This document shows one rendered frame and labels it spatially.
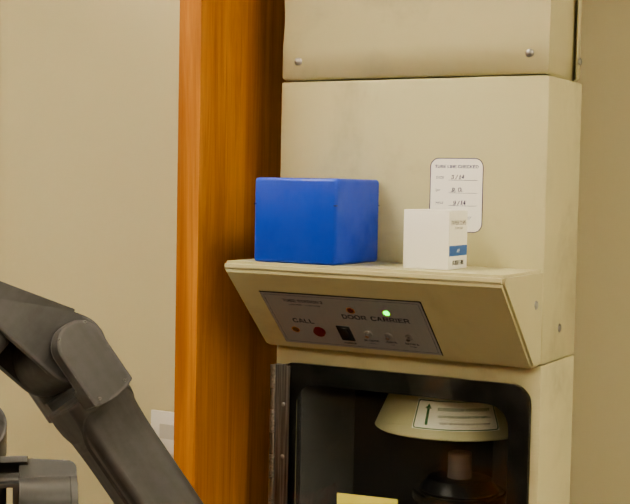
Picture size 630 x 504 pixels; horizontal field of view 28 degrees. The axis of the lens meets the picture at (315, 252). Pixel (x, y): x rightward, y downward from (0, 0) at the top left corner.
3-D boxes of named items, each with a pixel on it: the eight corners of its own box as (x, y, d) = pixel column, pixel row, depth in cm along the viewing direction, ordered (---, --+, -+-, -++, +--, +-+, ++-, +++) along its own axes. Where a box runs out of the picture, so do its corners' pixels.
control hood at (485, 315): (275, 342, 146) (276, 256, 145) (543, 366, 130) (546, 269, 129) (220, 352, 136) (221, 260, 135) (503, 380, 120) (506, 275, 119)
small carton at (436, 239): (422, 265, 132) (423, 208, 132) (466, 267, 130) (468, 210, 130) (402, 267, 128) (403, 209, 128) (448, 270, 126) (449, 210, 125)
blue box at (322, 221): (299, 257, 143) (301, 178, 142) (378, 261, 138) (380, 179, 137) (252, 261, 134) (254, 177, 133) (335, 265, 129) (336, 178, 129)
